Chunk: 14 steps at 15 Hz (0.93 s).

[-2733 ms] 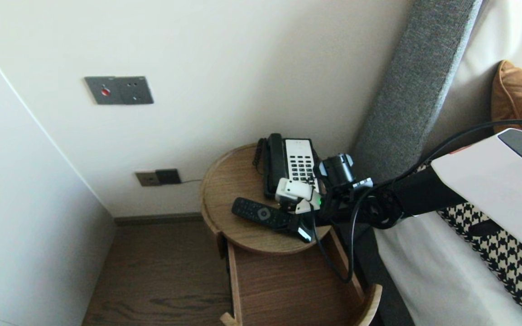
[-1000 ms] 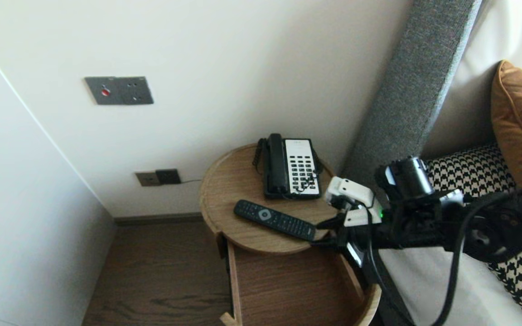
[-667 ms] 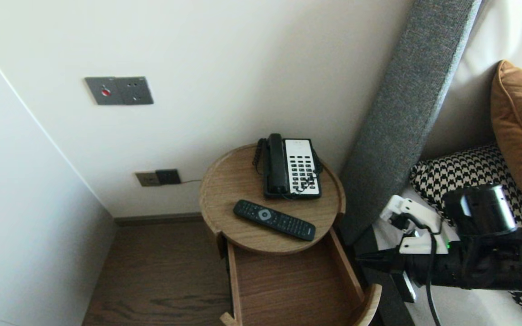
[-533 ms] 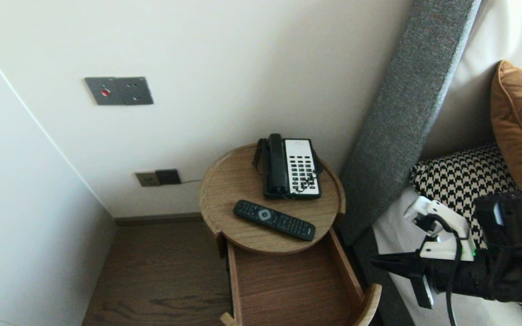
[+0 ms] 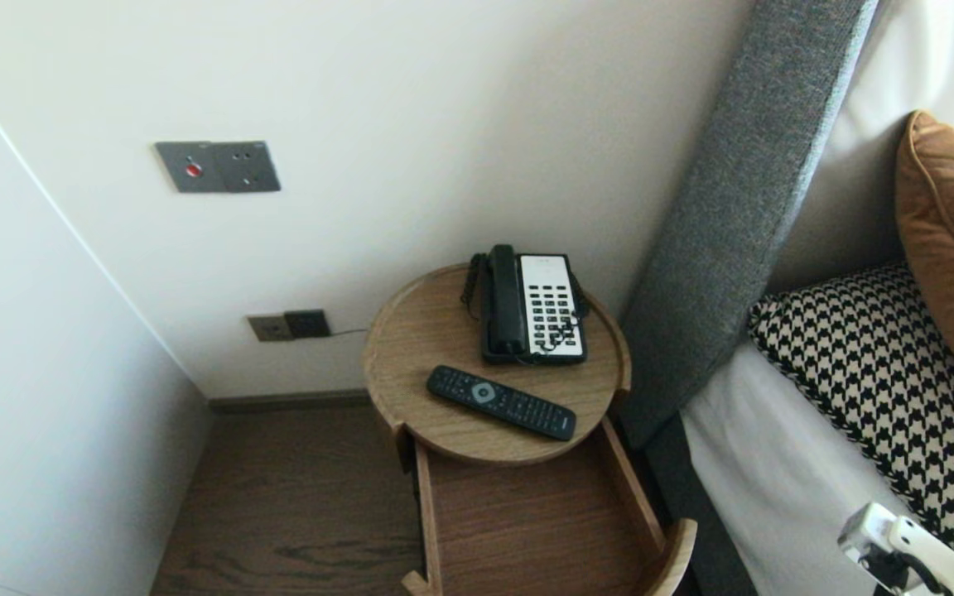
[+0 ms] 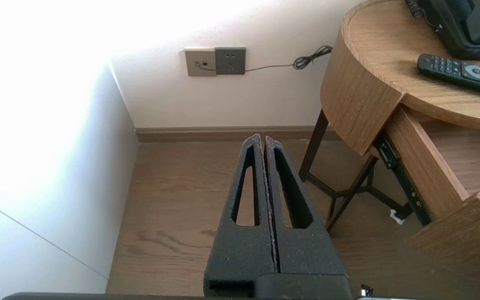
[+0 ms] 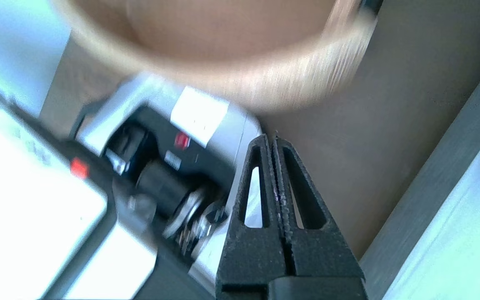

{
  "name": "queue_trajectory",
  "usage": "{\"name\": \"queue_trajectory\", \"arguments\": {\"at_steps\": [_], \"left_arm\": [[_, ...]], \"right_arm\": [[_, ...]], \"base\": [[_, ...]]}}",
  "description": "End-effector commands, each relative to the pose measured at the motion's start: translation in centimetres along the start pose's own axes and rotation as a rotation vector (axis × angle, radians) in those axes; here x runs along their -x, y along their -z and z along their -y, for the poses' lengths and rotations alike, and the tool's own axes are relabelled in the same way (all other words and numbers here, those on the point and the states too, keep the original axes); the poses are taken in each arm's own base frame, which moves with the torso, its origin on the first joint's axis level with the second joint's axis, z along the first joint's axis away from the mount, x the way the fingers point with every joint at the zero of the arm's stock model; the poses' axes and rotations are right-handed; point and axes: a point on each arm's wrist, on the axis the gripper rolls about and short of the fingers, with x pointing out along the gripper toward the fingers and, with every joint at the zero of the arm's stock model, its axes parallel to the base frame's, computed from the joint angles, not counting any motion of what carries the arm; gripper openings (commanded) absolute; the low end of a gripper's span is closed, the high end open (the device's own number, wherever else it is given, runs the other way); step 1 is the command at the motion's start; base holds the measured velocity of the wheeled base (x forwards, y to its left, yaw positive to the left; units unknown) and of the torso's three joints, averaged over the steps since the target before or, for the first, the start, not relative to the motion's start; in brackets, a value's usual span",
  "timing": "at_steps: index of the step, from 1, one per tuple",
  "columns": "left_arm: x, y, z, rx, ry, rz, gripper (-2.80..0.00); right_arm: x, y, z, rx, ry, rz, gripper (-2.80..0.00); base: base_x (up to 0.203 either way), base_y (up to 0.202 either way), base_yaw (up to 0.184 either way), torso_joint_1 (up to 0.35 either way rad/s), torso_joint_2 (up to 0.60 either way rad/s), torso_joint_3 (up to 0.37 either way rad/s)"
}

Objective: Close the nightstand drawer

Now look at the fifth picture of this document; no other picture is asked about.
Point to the round wooden bedside table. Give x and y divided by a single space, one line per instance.
527 530
444 348

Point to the black telephone handset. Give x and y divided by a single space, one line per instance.
505 300

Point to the grey wall switch panel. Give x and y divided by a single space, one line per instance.
218 167

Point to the black white-capped right gripper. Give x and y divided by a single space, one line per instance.
937 559

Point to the black and white desk telephone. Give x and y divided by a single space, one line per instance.
553 308

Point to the dark grey wall power socket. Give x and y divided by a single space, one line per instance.
307 324

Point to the beige wall socket plate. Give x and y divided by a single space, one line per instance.
268 329

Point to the grey upholstered bed frame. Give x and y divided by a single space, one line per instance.
692 513

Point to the white bed pillow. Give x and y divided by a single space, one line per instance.
932 58

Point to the black white houndstooth pillow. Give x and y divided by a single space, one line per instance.
883 372

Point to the grey fabric headboard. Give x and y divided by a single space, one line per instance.
734 207

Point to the brown wooden baseboard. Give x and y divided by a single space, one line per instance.
295 401

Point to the black TV remote control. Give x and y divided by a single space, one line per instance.
502 403

